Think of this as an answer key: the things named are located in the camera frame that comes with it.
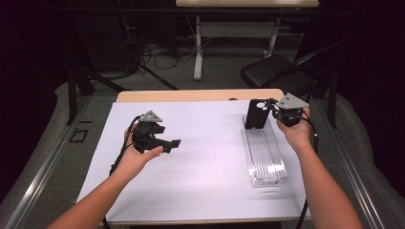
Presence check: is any clear plastic tray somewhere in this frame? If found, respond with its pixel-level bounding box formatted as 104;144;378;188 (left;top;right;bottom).
241;114;288;189

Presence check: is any right hand-held gripper cable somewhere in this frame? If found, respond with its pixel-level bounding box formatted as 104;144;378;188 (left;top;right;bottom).
295;115;319;229

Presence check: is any bundle of floor cables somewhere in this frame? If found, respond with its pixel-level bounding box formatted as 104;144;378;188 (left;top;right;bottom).
127;18;211;72

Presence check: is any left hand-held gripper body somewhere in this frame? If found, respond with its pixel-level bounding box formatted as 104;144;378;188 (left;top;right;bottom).
131;110;166;155

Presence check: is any black horizontal bar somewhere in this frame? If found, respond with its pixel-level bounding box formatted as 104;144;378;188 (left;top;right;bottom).
51;8;354;17

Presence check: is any white paper sheet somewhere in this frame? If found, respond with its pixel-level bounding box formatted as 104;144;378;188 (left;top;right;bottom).
76;99;311;223

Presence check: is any left hand-held gripper cable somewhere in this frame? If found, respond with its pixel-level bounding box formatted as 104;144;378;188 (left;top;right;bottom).
101;114;142;229

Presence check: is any black equipment box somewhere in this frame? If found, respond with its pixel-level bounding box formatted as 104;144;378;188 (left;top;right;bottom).
73;17;132;73

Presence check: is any hand-held gripper cable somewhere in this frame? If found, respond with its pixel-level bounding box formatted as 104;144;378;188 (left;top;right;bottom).
295;115;319;229
101;114;142;229

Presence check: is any black folding chair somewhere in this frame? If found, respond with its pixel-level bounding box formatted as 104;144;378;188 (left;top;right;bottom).
240;53;316;96

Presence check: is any metal floor rail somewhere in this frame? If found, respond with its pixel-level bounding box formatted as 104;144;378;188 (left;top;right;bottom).
313;98;387;229
4;94;94;229

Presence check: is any person's left hand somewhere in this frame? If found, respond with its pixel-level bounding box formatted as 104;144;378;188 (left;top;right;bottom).
115;123;165;183

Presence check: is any black phone case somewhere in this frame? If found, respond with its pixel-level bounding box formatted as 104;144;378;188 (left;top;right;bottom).
244;98;272;130

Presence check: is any person's right hand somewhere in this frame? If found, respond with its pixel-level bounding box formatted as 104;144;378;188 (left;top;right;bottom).
275;107;315;153

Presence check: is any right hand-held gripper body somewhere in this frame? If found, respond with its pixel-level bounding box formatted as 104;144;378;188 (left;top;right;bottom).
271;92;310;128

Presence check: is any black metal stand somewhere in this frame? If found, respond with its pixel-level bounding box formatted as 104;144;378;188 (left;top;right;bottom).
65;63;180;126
261;37;352;130

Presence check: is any black square floor frame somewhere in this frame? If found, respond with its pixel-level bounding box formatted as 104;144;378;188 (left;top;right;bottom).
69;128;90;144

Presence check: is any beige desk with white legs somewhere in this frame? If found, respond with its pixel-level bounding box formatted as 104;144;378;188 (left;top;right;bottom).
175;0;320;81

